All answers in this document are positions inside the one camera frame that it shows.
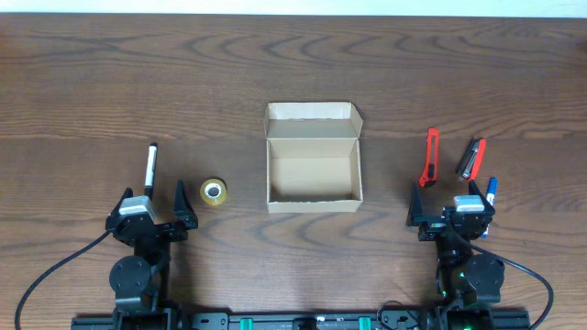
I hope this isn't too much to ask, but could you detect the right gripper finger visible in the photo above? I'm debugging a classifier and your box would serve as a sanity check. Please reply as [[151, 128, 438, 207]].
[[405, 182, 425, 226], [468, 181, 485, 198]]

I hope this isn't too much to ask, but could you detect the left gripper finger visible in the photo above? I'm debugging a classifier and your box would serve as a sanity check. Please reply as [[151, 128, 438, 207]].
[[117, 187, 133, 206], [172, 180, 198, 227]]

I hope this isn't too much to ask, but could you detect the blue whiteboard marker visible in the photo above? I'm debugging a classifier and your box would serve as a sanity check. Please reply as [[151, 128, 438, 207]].
[[480, 177, 499, 239]]

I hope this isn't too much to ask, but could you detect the orange and black stapler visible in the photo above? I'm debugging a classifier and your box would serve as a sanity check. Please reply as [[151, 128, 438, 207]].
[[456, 137, 487, 181]]

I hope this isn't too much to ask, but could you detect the yellow clear tape roll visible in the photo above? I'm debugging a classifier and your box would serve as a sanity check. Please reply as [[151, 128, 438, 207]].
[[200, 178, 227, 205]]

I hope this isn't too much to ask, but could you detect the orange utility knife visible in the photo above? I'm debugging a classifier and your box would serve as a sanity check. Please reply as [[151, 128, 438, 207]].
[[418, 127, 439, 188]]

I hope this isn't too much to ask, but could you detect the black whiteboard marker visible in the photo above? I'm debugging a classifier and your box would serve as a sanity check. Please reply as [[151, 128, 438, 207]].
[[144, 142, 158, 199]]

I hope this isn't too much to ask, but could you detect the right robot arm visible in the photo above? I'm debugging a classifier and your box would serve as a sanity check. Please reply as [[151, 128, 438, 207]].
[[405, 181, 504, 329]]

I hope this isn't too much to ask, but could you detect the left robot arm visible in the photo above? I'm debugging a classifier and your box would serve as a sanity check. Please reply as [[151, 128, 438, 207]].
[[105, 181, 198, 330]]

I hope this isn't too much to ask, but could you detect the open cardboard box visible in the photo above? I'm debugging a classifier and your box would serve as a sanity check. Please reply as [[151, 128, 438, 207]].
[[264, 102, 363, 214]]

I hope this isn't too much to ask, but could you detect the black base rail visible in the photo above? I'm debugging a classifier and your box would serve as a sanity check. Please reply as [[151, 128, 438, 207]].
[[71, 309, 531, 330]]

